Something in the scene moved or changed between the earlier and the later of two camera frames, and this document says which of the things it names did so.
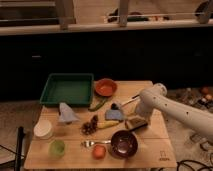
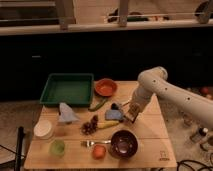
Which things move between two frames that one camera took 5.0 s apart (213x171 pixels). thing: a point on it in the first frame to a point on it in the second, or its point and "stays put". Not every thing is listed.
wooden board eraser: [134, 123] to [131, 110]
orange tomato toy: [99, 151] stays put
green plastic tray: [75, 89] stays put
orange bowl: [106, 87] stays put
